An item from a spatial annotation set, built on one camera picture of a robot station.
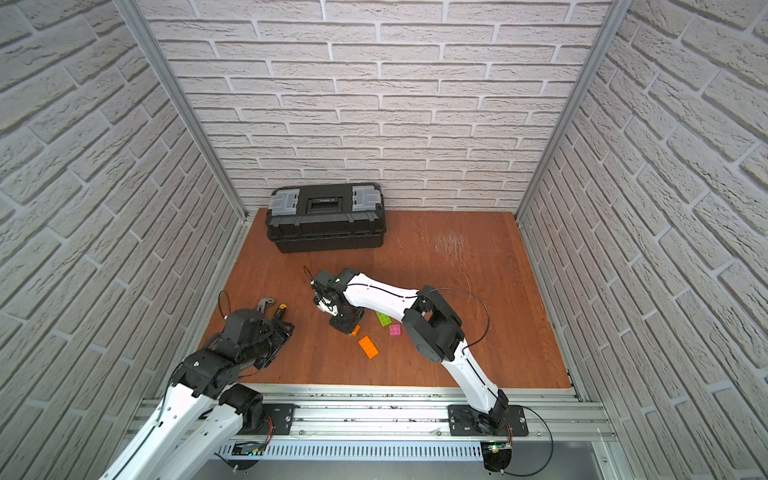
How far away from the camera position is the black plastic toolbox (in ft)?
3.22

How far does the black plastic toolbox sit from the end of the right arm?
0.27 m

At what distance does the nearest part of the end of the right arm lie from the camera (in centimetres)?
66
